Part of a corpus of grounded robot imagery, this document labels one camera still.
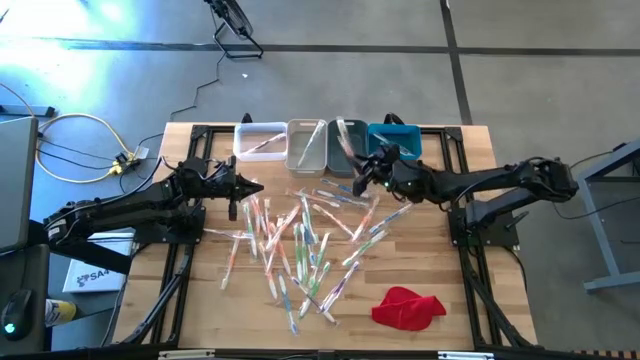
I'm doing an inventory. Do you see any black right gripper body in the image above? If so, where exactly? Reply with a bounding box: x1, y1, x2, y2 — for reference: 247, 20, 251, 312
352, 145, 414, 197

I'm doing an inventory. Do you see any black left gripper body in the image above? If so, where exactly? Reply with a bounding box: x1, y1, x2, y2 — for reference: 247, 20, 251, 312
215, 155, 242, 222

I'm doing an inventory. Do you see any dark grey plastic bin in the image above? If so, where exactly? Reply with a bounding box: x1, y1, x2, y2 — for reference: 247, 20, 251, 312
326, 118, 370, 178

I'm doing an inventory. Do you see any teal plastic bin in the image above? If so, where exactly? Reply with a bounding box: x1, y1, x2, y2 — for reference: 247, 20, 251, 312
366, 122, 424, 164

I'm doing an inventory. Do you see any white plastic bin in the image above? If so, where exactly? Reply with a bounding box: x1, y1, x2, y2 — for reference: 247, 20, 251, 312
232, 121, 290, 163

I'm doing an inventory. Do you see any beige plastic bin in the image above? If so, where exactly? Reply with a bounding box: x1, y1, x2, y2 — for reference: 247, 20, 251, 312
285, 118, 329, 177

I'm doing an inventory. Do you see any yellow power plug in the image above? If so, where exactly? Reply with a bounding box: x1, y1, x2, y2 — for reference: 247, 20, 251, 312
110, 151, 143, 177

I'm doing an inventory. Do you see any red cloth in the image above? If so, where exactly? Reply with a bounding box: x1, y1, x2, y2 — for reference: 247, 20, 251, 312
370, 285, 448, 332

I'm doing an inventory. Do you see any white printed box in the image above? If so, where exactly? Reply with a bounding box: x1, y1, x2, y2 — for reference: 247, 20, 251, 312
61, 229, 136, 295

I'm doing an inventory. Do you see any black floor fan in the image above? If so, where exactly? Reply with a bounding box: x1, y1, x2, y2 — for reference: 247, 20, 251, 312
202, 0, 265, 61

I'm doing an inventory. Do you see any black desk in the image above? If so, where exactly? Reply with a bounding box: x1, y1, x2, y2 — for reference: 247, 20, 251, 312
0, 218, 134, 354

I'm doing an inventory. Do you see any yellow can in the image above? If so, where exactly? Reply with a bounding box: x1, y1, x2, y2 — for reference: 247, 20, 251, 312
44, 297, 78, 328

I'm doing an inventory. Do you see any grey laptop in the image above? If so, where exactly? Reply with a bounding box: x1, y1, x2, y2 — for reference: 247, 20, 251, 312
0, 115, 41, 254

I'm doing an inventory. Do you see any grey metal table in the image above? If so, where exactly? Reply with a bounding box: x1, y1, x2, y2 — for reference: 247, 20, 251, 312
551, 135, 640, 295

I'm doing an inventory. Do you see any black power cable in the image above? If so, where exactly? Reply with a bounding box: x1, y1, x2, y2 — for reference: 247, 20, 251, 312
118, 49, 225, 169

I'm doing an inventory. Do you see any yellow cable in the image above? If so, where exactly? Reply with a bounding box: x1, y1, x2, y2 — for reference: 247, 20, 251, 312
0, 82, 137, 185

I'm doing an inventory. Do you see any silver metal bracket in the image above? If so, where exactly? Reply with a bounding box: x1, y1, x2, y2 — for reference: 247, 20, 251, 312
437, 350, 496, 360
157, 349, 217, 360

